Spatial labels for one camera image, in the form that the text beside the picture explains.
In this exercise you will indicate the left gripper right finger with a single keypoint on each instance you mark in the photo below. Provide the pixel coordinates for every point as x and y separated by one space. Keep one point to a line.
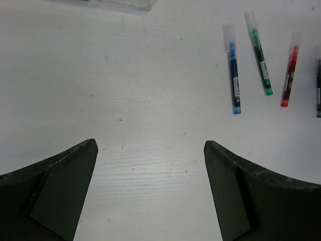
255 203

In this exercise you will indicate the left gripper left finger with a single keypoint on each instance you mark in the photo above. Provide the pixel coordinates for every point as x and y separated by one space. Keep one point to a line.
44 201

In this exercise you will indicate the black pen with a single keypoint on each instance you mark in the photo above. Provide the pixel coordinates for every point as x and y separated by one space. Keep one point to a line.
318 81

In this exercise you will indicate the red pen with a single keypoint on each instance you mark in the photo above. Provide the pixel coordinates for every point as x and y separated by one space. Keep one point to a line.
294 47

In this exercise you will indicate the blue pen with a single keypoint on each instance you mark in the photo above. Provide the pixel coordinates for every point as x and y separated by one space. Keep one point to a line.
230 48

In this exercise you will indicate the green pen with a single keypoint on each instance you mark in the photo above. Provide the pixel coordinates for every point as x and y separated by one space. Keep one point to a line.
257 47

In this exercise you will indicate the clear transparent container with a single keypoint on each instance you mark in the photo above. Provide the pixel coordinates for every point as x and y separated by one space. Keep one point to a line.
142 5

